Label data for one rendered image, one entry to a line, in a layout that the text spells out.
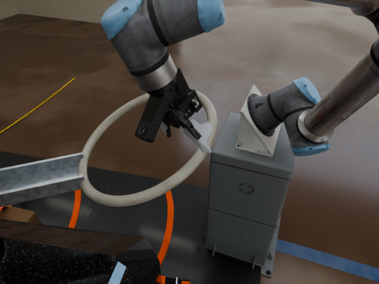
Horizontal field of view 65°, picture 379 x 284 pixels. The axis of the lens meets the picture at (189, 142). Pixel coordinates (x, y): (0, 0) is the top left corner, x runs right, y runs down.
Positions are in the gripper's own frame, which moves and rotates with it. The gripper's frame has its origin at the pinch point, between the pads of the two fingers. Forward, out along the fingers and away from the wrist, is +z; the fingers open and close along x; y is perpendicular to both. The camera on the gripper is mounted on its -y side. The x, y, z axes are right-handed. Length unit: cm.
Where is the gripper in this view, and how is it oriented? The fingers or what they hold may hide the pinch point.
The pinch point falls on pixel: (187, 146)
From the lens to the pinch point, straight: 76.4
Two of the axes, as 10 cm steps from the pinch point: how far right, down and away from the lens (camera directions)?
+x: -7.0, -2.7, 6.6
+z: 3.7, 6.6, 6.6
